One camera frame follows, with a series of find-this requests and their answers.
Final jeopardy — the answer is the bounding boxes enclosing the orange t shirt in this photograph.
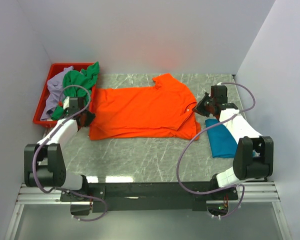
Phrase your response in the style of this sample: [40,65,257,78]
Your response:
[89,73,201,141]

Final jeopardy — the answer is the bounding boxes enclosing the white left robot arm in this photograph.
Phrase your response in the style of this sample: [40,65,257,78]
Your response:
[24,97,96,194]

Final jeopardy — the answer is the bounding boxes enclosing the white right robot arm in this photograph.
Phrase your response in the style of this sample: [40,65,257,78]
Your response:
[193,82,274,189]

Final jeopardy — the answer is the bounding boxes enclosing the lavender t shirt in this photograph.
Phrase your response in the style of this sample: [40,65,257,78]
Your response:
[40,66,74,121]

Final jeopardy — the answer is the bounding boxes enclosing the green t shirt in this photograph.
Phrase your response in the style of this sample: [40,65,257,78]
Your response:
[51,62,100,121]

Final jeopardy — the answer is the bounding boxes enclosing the red plastic bin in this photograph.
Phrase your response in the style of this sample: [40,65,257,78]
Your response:
[32,62,94,128]

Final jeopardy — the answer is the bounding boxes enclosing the folded teal t shirt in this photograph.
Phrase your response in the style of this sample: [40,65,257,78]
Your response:
[204,118,262,159]

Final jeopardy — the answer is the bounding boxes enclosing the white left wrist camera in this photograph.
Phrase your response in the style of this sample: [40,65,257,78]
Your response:
[59,96,70,110]

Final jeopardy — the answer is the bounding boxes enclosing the black table edge rail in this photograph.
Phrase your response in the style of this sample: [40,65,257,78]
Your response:
[59,181,241,216]

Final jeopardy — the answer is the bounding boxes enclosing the aluminium frame rail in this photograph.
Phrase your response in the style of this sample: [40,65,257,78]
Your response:
[16,181,280,205]

